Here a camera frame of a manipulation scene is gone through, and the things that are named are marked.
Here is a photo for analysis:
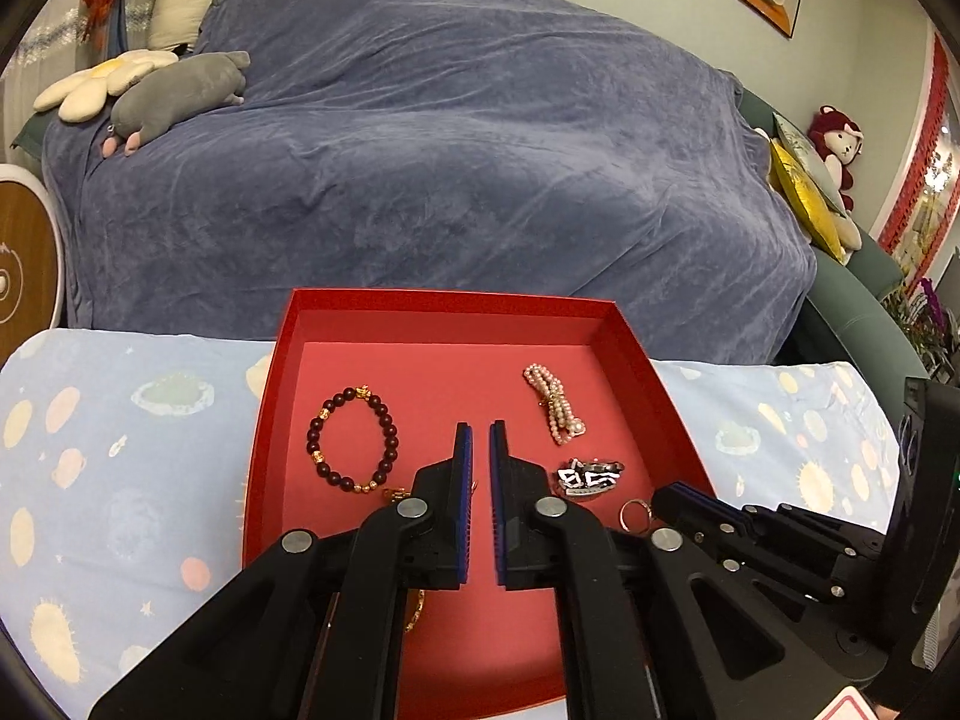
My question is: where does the silver link bracelet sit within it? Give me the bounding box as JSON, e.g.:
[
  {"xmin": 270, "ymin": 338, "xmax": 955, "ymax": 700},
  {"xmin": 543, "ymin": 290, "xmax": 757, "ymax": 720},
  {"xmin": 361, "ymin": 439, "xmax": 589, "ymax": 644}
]
[{"xmin": 556, "ymin": 457, "xmax": 625, "ymax": 502}]

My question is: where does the purple orchid plant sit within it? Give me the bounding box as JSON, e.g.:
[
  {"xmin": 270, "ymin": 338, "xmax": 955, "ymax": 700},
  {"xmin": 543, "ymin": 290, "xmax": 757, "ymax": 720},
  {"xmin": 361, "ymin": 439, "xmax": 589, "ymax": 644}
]
[{"xmin": 885, "ymin": 277, "xmax": 953, "ymax": 376}]

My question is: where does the grey cushion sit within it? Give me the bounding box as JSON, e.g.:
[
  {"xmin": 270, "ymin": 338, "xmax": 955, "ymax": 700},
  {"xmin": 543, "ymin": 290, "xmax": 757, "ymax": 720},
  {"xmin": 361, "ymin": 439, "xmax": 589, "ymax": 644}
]
[{"xmin": 772, "ymin": 112, "xmax": 845, "ymax": 211}]

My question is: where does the red trimmed window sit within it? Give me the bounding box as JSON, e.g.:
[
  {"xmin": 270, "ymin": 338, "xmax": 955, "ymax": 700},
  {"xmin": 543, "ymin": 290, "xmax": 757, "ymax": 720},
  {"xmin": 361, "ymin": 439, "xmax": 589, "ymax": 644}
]
[{"xmin": 877, "ymin": 22, "xmax": 960, "ymax": 263}]

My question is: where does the pearl bracelet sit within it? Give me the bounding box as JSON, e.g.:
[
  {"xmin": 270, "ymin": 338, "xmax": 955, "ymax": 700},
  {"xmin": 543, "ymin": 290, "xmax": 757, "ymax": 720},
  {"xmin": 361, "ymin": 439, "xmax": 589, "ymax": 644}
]
[{"xmin": 523, "ymin": 362, "xmax": 587, "ymax": 445}]

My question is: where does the white curtain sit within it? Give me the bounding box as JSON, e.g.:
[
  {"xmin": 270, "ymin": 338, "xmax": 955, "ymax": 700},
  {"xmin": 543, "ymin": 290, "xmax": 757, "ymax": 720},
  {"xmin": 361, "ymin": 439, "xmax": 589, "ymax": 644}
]
[{"xmin": 0, "ymin": 0, "xmax": 113, "ymax": 136}]

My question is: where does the gold chain bangle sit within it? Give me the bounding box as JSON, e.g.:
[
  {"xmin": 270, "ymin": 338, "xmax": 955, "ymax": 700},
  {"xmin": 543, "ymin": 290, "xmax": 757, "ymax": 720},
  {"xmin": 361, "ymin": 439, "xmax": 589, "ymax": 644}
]
[{"xmin": 379, "ymin": 487, "xmax": 427, "ymax": 632}]

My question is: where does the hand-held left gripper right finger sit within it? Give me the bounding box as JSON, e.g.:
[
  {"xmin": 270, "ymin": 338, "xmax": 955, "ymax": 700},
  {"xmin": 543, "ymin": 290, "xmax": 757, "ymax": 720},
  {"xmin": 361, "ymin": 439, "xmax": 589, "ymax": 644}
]
[{"xmin": 489, "ymin": 420, "xmax": 875, "ymax": 720}]

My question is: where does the blue velvet blanket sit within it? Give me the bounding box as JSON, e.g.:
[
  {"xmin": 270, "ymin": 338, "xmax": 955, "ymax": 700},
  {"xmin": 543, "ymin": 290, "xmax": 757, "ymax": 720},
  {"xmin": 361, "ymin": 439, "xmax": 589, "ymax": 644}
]
[{"xmin": 41, "ymin": 0, "xmax": 818, "ymax": 365}]

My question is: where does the yellow cushion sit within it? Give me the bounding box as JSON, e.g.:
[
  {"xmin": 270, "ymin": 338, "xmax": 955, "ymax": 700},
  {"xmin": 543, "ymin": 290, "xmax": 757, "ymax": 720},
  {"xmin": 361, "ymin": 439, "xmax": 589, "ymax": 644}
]
[{"xmin": 769, "ymin": 139, "xmax": 848, "ymax": 263}]

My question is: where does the cream plush toy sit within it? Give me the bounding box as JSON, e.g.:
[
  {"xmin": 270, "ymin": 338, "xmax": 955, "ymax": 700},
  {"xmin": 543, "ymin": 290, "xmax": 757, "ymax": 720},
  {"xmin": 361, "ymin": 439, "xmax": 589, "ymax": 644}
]
[{"xmin": 829, "ymin": 206, "xmax": 863, "ymax": 252}]

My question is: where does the white appliance round wooden panel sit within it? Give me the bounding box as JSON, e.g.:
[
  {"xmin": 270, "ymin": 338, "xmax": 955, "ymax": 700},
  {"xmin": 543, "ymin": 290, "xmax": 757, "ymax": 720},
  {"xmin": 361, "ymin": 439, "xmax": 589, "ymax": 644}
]
[{"xmin": 0, "ymin": 163, "xmax": 65, "ymax": 361}]

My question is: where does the green sofa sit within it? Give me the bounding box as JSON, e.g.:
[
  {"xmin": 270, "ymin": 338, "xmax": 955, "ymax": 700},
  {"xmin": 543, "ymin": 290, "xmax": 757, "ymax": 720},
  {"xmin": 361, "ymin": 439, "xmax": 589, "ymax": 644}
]
[{"xmin": 731, "ymin": 82, "xmax": 923, "ymax": 406}]

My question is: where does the red cardboard box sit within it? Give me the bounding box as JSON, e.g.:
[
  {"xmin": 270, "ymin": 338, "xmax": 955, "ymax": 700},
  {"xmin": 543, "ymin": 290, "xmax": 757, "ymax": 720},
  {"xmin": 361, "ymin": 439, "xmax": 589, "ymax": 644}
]
[{"xmin": 241, "ymin": 287, "xmax": 717, "ymax": 720}]

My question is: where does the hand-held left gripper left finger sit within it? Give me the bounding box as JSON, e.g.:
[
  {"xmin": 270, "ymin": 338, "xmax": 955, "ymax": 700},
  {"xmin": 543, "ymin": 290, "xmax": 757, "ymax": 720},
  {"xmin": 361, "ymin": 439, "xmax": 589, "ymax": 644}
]
[{"xmin": 88, "ymin": 421, "xmax": 475, "ymax": 720}]

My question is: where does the red white card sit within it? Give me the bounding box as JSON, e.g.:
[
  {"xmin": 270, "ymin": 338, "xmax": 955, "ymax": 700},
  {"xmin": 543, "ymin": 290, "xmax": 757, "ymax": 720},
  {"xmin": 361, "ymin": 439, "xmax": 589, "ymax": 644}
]
[{"xmin": 814, "ymin": 686, "xmax": 882, "ymax": 720}]

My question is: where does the dark bead bracelet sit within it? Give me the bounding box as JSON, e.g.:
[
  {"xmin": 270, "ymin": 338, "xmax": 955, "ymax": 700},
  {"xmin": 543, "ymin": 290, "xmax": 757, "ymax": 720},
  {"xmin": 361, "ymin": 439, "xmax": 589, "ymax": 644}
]
[{"xmin": 305, "ymin": 385, "xmax": 401, "ymax": 496}]

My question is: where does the grey plush toy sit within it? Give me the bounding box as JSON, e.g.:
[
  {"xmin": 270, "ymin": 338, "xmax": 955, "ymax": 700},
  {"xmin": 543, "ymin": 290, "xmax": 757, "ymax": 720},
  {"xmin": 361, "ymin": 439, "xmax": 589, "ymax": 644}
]
[{"xmin": 101, "ymin": 51, "xmax": 252, "ymax": 158}]

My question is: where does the flower shaped pillow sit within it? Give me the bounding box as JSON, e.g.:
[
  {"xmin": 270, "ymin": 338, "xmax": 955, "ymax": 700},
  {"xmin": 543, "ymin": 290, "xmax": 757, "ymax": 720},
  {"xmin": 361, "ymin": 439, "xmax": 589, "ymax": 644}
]
[{"xmin": 34, "ymin": 49, "xmax": 179, "ymax": 123}]

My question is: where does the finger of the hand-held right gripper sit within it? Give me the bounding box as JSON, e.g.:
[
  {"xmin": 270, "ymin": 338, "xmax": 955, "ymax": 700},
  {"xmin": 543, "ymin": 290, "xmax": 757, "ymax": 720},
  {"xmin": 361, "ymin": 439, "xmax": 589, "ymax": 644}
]
[
  {"xmin": 671, "ymin": 481, "xmax": 890, "ymax": 563},
  {"xmin": 652, "ymin": 490, "xmax": 841, "ymax": 605}
]

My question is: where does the red plush doll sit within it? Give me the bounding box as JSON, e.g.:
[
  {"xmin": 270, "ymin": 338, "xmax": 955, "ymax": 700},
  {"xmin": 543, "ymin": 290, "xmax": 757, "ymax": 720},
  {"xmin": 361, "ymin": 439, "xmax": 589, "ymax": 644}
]
[{"xmin": 808, "ymin": 105, "xmax": 863, "ymax": 212}]

